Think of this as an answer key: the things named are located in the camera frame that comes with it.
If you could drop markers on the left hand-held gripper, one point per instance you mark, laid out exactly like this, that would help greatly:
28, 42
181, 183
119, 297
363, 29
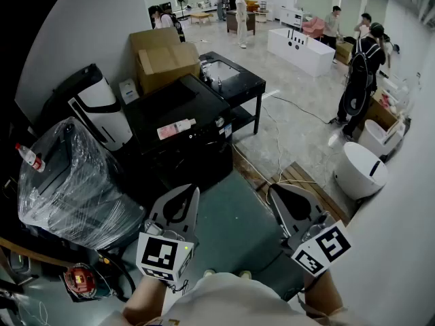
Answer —
158, 253

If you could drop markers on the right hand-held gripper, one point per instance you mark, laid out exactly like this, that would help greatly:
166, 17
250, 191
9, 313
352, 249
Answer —
323, 250

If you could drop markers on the person's right forearm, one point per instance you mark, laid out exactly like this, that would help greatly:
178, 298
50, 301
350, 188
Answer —
323, 294

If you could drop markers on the person's left forearm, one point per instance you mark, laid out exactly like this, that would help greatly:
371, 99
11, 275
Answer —
142, 301

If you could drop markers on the dark green floor mat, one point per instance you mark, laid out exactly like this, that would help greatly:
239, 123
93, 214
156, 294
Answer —
231, 222

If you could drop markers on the person's left shoe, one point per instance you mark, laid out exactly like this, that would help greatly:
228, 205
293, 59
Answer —
208, 273

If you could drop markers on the person's shoe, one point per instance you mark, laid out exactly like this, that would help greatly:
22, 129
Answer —
245, 274
208, 273

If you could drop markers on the white round appliance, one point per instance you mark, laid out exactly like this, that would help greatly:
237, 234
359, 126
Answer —
357, 172

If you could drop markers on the person's right shoe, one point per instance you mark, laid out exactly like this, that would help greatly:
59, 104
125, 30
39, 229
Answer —
245, 274

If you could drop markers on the pink and white bottle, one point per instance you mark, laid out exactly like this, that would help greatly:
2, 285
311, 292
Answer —
175, 128

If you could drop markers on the plastic-wrapped appliance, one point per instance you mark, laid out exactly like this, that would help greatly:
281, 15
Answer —
81, 189

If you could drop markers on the person's white shirt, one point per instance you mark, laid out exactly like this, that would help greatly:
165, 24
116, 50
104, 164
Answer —
231, 304

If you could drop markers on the white toilet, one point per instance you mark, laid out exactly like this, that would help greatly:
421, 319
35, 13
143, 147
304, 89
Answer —
374, 136

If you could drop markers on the red round device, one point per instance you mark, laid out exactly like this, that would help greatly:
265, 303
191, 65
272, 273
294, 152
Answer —
79, 280

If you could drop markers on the white and black tall appliance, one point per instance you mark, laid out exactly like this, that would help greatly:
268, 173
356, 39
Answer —
102, 114

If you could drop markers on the open cardboard box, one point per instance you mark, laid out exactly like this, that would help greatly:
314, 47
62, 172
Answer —
379, 114

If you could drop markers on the small white box appliance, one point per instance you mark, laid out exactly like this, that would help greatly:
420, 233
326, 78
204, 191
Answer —
129, 92

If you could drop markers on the black sink table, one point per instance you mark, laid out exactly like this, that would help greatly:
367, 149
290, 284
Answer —
244, 87

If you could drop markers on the wooden plank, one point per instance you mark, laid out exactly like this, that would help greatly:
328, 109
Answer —
34, 253

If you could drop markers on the large cardboard box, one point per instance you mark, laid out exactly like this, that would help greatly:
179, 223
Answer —
170, 66

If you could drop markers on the red-label water bottle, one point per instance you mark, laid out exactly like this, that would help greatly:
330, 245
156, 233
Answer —
30, 158

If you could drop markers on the long white counter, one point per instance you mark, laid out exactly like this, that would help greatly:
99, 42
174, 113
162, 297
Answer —
299, 56

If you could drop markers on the pink sofa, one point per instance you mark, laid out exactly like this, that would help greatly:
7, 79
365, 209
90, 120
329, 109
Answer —
314, 27

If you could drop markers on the white cabinet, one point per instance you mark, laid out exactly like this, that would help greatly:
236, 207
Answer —
289, 17

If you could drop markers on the low wooden table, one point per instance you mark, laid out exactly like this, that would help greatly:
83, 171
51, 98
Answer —
200, 16

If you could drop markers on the brown desk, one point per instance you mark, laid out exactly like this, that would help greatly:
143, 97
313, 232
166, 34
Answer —
232, 22

